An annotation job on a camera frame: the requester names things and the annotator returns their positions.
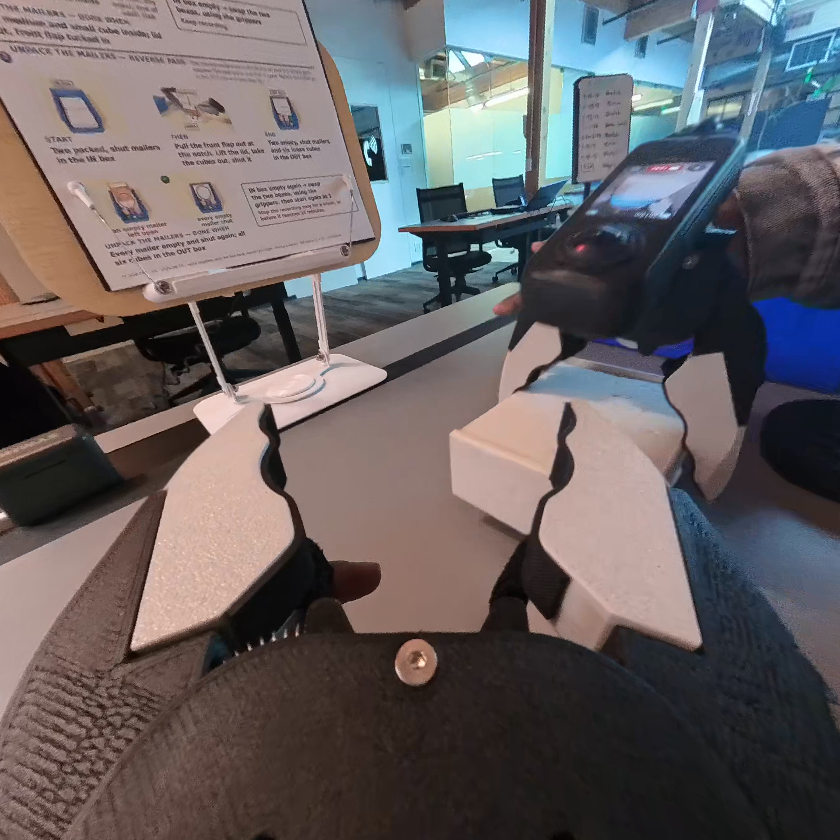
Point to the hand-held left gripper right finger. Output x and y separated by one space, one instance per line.
623 525

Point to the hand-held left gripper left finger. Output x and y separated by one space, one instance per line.
216 525

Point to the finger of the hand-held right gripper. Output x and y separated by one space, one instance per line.
525 358
712 420

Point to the white mailer box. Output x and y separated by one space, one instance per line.
499 459

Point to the blue plastic bin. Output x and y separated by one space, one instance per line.
800 348

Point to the person's right forearm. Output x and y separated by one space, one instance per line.
794 223

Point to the person's right hand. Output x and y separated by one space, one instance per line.
727 223

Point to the person's left hand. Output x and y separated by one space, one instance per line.
358 581

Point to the open laptop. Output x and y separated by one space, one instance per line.
548 193

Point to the black office chair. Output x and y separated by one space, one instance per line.
446 203
508 190
197 341

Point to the wooden office table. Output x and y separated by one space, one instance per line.
472 220

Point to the white whiteboard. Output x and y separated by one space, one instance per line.
604 131

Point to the black plastic box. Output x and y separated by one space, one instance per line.
52 479

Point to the clear white document stand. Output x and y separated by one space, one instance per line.
341 380

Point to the printed instruction sheet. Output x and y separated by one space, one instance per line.
197 98

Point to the wooden post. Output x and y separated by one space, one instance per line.
539 98

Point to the black phone wall sign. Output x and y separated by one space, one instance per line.
374 148

